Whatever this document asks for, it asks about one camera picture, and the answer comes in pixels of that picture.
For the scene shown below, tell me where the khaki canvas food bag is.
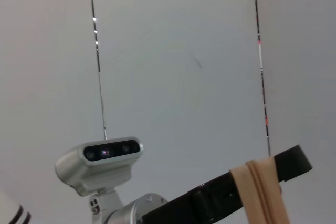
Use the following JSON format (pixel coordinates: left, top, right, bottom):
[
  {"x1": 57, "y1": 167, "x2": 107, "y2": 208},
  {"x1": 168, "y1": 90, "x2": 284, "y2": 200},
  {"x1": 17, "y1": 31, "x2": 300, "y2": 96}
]
[{"x1": 229, "y1": 157, "x2": 291, "y2": 224}]

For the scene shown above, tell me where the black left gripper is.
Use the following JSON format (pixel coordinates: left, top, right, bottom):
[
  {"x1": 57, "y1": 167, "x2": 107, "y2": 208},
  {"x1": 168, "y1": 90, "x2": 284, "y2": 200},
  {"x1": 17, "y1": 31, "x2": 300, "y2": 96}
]
[{"x1": 143, "y1": 191, "x2": 211, "y2": 224}]

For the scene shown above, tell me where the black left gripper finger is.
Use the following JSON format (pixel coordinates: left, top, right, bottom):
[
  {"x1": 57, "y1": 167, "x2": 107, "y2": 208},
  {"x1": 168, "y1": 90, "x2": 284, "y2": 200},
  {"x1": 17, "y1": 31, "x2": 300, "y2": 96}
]
[{"x1": 188, "y1": 144, "x2": 313, "y2": 224}]

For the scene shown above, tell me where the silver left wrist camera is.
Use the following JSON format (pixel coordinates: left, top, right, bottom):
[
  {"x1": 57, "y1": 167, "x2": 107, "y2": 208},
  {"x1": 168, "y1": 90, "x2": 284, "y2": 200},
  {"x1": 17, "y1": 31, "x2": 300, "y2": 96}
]
[{"x1": 54, "y1": 136, "x2": 145, "y2": 224}]

